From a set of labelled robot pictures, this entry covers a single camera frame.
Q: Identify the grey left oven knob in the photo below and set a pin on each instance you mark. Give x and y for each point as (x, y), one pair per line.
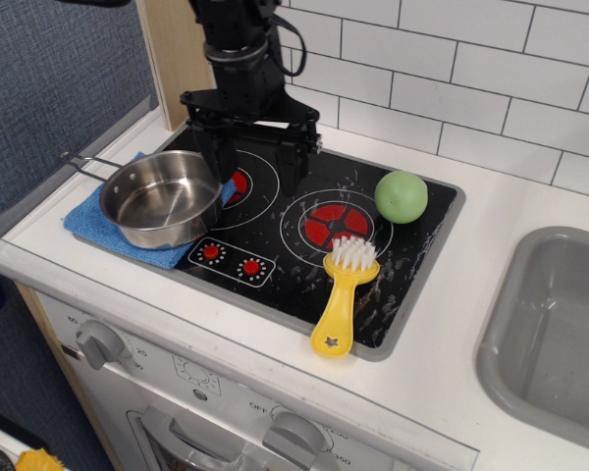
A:
(99, 344)

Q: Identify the wooden side post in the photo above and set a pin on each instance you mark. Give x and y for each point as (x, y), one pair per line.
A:
(174, 42)

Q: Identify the small stainless steel pot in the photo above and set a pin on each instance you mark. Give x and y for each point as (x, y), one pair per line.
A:
(159, 201)

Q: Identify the yellow object bottom left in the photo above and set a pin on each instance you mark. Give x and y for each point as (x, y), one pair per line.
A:
(38, 460)

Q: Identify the white toy oven front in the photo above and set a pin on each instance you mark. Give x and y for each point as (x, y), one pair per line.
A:
(160, 411)

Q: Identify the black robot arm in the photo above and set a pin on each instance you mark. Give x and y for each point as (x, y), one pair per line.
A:
(233, 25)

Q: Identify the green ball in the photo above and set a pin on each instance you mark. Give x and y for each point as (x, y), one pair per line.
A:
(401, 197)

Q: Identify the grey right oven knob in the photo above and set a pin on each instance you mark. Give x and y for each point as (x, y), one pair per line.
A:
(294, 439)

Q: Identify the grey oven knob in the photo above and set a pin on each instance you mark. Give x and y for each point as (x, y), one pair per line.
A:
(99, 344)
(294, 439)

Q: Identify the yellow dish brush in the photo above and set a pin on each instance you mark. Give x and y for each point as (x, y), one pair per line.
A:
(351, 263)

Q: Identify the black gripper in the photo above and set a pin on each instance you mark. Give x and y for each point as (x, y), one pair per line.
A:
(250, 93)

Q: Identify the grey sink basin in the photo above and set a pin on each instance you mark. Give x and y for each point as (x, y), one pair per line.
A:
(533, 360)

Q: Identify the black toy stovetop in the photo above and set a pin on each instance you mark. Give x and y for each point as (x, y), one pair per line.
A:
(266, 253)

